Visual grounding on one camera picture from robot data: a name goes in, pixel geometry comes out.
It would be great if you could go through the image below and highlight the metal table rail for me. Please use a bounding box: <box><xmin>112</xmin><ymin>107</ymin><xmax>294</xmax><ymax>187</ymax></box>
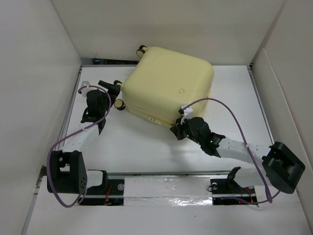
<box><xmin>31</xmin><ymin>170</ymin><xmax>260</xmax><ymax>199</ymax></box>

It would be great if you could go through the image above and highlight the yellow suitcase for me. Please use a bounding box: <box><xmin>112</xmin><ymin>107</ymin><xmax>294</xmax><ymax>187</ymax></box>
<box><xmin>121</xmin><ymin>45</ymin><xmax>214</xmax><ymax>127</ymax></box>

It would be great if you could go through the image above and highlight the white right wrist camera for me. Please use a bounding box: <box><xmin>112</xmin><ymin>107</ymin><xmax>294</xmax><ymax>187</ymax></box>
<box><xmin>179</xmin><ymin>104</ymin><xmax>193</xmax><ymax>125</ymax></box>

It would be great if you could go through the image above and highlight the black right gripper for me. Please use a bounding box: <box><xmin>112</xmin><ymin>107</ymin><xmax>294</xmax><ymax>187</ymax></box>
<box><xmin>169</xmin><ymin>116</ymin><xmax>202</xmax><ymax>145</ymax></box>

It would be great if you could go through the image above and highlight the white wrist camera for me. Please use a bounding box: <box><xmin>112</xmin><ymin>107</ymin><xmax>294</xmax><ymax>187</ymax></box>
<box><xmin>78</xmin><ymin>81</ymin><xmax>92</xmax><ymax>97</ymax></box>
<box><xmin>179</xmin><ymin>104</ymin><xmax>193</xmax><ymax>125</ymax></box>

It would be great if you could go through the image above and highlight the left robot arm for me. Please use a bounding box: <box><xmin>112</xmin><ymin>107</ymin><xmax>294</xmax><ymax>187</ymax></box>
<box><xmin>47</xmin><ymin>80</ymin><xmax>121</xmax><ymax>195</ymax></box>

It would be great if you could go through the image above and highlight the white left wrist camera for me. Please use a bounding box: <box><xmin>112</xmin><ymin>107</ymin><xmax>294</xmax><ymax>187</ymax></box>
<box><xmin>78</xmin><ymin>81</ymin><xmax>92</xmax><ymax>97</ymax></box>

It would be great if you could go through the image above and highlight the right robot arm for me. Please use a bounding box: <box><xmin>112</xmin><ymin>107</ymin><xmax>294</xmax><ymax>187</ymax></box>
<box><xmin>170</xmin><ymin>117</ymin><xmax>305</xmax><ymax>194</ymax></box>

